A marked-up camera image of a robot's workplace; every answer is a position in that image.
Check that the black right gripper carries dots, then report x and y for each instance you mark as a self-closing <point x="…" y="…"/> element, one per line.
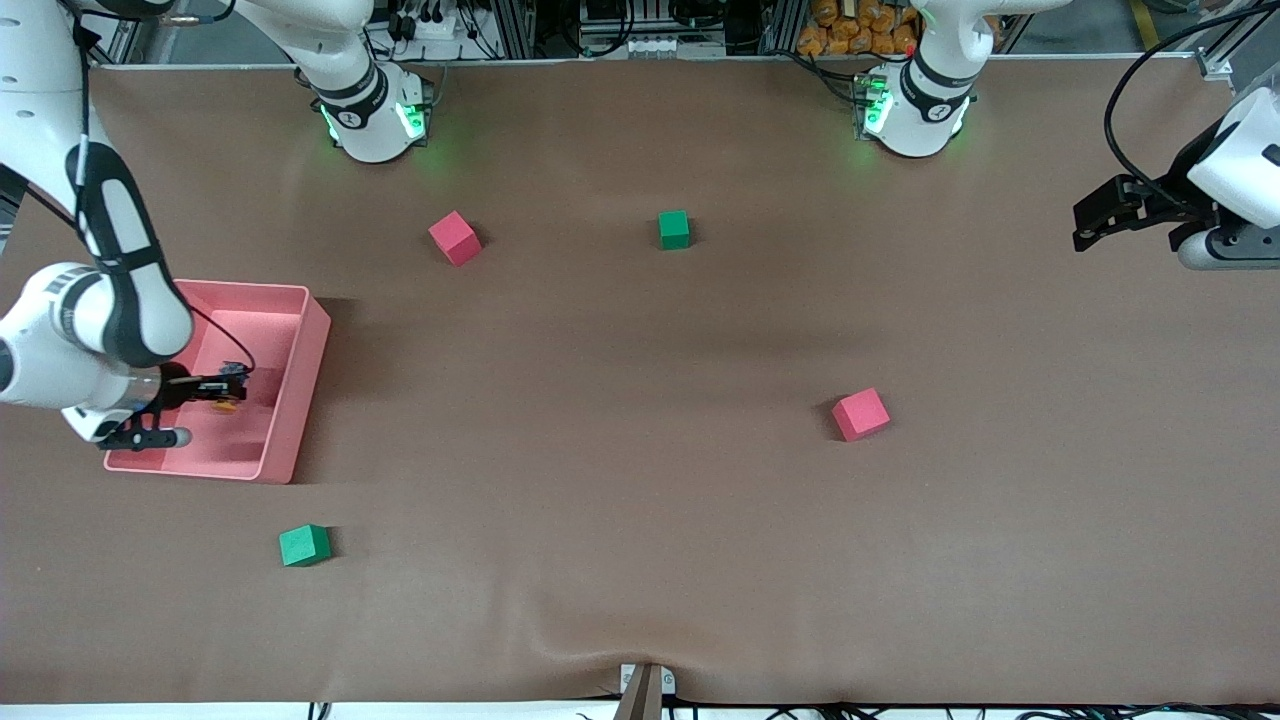
<point x="182" y="389"/>

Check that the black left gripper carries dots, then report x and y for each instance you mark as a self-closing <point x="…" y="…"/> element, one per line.
<point x="1180" y="178"/>

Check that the orange packaged goods pile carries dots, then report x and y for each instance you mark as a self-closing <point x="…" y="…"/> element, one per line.
<point x="850" y="35"/>

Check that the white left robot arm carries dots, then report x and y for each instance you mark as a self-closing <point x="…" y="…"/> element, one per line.
<point x="925" y="110"/>

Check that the pink plastic bin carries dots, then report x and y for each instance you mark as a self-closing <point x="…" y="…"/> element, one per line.
<point x="240" y="320"/>

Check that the white power strip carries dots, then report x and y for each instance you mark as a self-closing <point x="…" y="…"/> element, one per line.
<point x="440" y="25"/>

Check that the orange capped push button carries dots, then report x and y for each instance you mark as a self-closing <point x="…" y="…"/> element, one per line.
<point x="228" y="405"/>

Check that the white terminal block row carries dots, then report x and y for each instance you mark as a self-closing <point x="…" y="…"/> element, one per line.
<point x="650" y="45"/>

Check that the green cube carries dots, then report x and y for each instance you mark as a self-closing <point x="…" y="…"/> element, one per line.
<point x="673" y="230"/>
<point x="304" y="546"/>

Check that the brown table cover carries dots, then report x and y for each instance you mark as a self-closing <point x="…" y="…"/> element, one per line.
<point x="640" y="500"/>

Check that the brown camera stand post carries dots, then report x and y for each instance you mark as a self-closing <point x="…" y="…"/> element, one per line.
<point x="643" y="695"/>

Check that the pink cube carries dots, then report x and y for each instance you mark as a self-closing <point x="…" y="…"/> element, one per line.
<point x="455" y="238"/>
<point x="860" y="415"/>

